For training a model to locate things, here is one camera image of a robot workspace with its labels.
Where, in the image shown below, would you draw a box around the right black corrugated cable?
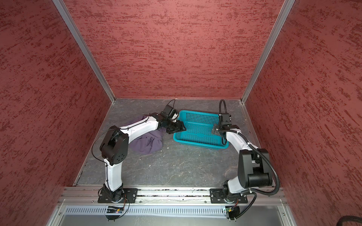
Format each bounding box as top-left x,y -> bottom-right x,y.
219,98 -> 281,196

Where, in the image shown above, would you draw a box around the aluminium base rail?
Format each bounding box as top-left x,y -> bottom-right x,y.
57,185 -> 289,206

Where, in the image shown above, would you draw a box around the black mounting plate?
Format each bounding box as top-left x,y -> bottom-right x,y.
209,188 -> 248,204
98,187 -> 138,204

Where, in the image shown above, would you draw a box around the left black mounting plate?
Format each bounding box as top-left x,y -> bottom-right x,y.
98,187 -> 138,204

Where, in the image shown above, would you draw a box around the small circuit board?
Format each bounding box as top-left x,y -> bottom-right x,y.
106,206 -> 124,214
225,206 -> 240,219

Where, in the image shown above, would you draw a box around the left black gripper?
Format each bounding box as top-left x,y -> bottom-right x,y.
165,119 -> 187,134

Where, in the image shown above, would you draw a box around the purple trousers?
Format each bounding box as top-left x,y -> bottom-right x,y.
129,128 -> 166,155

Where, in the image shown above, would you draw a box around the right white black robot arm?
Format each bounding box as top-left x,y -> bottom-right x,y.
212,123 -> 275,203

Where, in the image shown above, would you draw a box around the white slotted cable duct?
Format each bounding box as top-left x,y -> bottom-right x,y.
64,205 -> 226,218

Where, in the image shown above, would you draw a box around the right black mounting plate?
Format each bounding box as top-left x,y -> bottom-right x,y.
209,188 -> 248,204

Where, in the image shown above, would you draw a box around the left small circuit board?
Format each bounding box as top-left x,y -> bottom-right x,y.
106,206 -> 124,214

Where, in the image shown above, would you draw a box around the right aluminium corner post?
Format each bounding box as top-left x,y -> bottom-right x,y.
241,0 -> 295,105

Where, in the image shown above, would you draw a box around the right small circuit board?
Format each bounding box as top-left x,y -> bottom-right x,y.
225,206 -> 240,219

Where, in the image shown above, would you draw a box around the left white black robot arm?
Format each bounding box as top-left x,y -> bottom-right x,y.
100,113 -> 186,203

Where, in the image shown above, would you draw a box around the teal plastic basket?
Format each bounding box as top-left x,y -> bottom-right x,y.
173,110 -> 229,149

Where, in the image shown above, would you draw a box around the left aluminium corner post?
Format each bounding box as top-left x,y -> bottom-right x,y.
52,0 -> 117,104

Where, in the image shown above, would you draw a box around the aluminium corner post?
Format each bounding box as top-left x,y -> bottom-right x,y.
52,0 -> 117,104
241,0 -> 295,105

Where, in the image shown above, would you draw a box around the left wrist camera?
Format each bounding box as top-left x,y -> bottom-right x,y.
160,105 -> 179,121

